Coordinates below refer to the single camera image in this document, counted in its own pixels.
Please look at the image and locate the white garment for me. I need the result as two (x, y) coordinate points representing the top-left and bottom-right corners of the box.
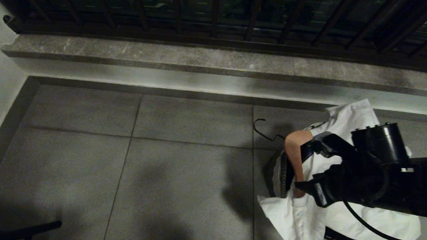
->
(255, 93), (427, 240)

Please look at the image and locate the wooden hanger with black hook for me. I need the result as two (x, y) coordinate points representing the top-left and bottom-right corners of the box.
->
(249, 118), (315, 199)

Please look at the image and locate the dark metal balcony railing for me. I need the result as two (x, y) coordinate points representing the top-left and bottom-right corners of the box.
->
(0, 0), (427, 75)

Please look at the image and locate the black cable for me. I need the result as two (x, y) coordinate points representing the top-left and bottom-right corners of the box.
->
(340, 200), (427, 240)

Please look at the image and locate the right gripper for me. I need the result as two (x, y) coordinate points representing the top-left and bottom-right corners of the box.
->
(292, 130), (359, 210)

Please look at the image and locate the grey stone ledge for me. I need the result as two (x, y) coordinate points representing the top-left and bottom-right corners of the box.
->
(0, 32), (427, 99)

